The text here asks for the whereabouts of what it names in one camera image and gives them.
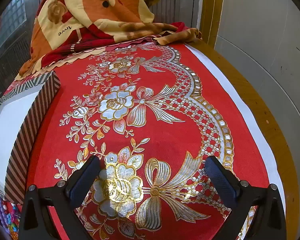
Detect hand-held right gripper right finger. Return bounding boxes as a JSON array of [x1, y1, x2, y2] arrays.
[[204, 156, 287, 240]]

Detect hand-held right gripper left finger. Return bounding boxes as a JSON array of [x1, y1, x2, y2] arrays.
[[18, 155, 101, 240]]

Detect striped cardboard box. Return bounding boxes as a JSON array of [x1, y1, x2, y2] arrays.
[[0, 71, 61, 204]]

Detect white table underlay cloth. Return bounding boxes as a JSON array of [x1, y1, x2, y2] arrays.
[[185, 44, 287, 218]]

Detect red gold floral tablecloth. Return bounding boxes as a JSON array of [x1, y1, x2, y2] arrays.
[[0, 42, 270, 240]]

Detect orange floral blanket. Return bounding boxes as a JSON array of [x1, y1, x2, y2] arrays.
[[15, 0, 203, 80]]

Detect metal window grille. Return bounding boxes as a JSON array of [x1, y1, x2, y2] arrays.
[[0, 0, 48, 100]]

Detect grey metal panel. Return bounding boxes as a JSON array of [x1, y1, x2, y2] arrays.
[[150, 0, 200, 29]]

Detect multicolour bead bracelet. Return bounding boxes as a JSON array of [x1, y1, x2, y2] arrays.
[[5, 204, 20, 240]]

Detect purple bead bracelet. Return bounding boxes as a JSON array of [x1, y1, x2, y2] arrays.
[[0, 195, 10, 224]]

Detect yellow wooden frame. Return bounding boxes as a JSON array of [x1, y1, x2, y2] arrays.
[[199, 0, 226, 48]]

